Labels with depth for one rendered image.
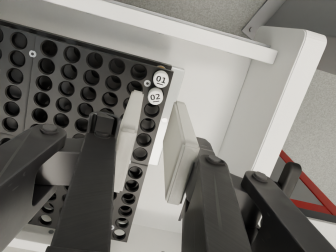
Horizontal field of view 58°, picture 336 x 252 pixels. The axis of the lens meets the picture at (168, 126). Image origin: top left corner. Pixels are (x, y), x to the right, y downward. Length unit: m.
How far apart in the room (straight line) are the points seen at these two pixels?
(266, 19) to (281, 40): 0.92
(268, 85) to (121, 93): 0.12
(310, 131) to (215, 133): 1.06
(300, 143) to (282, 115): 1.14
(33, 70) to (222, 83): 0.18
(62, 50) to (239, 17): 0.97
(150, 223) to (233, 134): 0.16
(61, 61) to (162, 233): 0.24
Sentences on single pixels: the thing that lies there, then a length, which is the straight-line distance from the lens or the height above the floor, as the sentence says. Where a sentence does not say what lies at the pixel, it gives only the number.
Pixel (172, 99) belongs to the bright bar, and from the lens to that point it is 0.31.
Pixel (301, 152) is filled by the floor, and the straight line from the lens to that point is 1.41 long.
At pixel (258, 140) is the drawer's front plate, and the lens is 0.26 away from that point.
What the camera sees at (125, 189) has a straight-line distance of 0.29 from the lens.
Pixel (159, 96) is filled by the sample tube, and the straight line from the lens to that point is 0.24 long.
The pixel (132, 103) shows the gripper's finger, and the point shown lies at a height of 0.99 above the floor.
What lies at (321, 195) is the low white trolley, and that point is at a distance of 0.68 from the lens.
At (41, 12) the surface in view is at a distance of 0.33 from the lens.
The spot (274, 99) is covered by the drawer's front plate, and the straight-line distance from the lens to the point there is 0.25.
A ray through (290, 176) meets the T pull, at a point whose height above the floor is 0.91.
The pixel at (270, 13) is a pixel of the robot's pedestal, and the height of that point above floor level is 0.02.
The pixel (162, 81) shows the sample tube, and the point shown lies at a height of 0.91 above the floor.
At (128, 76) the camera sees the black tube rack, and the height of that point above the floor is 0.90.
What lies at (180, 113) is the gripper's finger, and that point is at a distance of 0.16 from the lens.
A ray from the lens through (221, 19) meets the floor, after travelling 1.17.
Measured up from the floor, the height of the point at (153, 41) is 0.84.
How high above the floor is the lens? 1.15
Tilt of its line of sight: 70 degrees down
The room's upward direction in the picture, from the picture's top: 174 degrees clockwise
